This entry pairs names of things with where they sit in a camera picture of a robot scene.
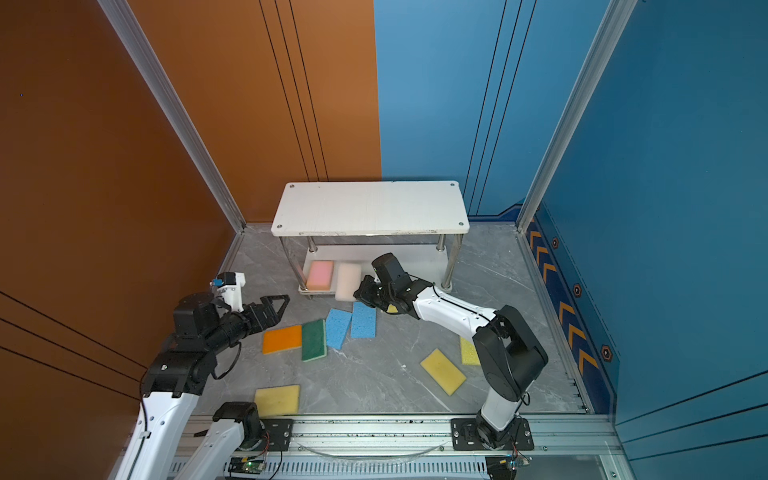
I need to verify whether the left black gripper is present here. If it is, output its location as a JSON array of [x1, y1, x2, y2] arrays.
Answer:
[[207, 293, 289, 356]]

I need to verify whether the light blue sponge left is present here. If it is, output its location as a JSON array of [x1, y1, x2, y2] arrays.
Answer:
[[325, 309, 352, 350]]

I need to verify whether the pink sponge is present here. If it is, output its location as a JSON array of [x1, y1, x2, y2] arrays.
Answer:
[[306, 260, 335, 292]]

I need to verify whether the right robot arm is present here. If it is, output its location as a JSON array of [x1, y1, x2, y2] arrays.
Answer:
[[354, 253, 549, 452]]

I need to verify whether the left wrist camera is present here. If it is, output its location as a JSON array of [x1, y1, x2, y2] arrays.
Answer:
[[210, 272, 246, 312]]

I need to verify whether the yellow green sponge right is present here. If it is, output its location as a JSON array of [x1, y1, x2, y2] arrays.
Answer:
[[460, 337, 480, 366]]

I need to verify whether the yellow sponge front left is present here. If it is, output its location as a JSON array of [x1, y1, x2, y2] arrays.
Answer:
[[254, 385, 300, 418]]

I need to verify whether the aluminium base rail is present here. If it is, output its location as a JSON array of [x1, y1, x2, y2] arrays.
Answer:
[[167, 414, 633, 479]]

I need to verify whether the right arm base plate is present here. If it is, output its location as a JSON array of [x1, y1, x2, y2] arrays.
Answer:
[[450, 416, 535, 452]]

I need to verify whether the left green circuit board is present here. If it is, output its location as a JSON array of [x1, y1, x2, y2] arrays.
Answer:
[[227, 456, 266, 477]]

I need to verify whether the light blue sponge right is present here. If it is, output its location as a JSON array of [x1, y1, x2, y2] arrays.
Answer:
[[350, 302, 377, 339]]

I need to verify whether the light blue sponge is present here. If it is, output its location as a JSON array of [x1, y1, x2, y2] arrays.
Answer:
[[350, 302, 377, 339], [325, 309, 352, 350]]

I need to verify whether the right circuit board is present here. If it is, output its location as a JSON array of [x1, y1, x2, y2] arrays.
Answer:
[[485, 455, 530, 480]]

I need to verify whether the white two-tier shelf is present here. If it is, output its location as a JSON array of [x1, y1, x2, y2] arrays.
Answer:
[[271, 181, 470, 296]]

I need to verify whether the white beige sponge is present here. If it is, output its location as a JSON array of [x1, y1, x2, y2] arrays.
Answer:
[[334, 263, 362, 302]]

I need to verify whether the orange sponge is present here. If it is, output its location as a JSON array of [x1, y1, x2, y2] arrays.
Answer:
[[262, 325, 302, 355]]

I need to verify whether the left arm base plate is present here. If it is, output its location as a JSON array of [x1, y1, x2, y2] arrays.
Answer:
[[256, 418, 294, 453]]

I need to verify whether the yellow sponge centre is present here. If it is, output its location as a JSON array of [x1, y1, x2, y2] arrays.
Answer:
[[420, 349, 466, 396]]

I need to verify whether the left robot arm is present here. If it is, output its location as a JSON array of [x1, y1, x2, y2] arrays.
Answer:
[[116, 293, 290, 479]]

